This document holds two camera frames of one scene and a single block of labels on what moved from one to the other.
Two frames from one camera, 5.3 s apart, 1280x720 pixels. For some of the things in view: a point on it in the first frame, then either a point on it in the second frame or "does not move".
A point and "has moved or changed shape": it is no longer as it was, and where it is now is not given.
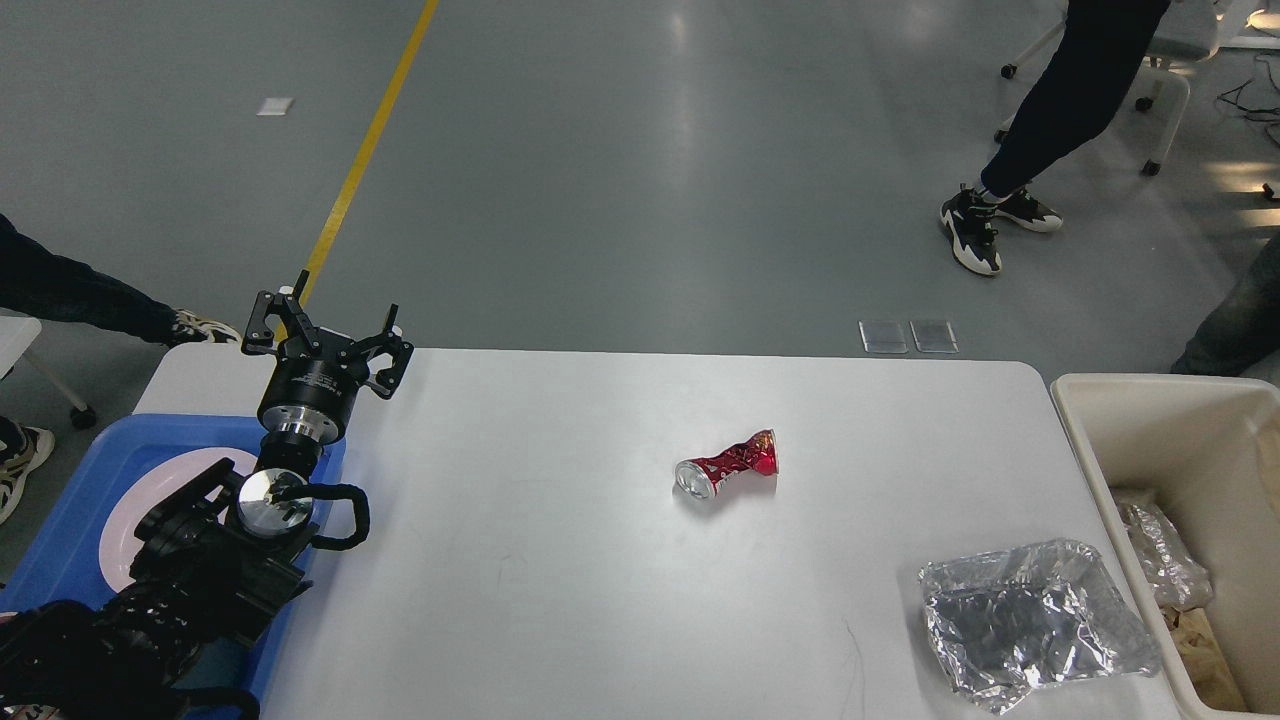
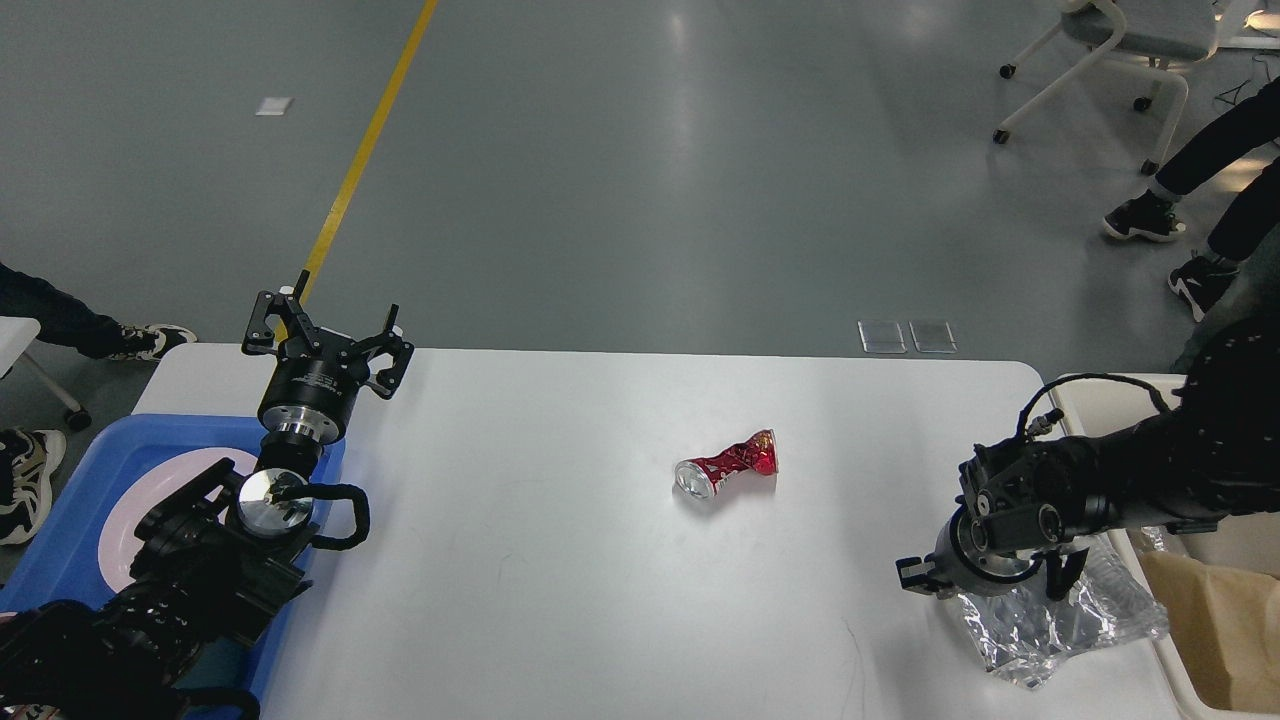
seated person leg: (33, 277) -> (29, 459)
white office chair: (1183, 31) does not move
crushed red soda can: (699, 477) does not move
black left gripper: (310, 394) does not move
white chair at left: (16, 335) does not move
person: (1102, 49) -> (1249, 225)
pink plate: (153, 487) does not move
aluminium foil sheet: (1007, 623) has moved or changed shape
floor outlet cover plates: (888, 336) does not move
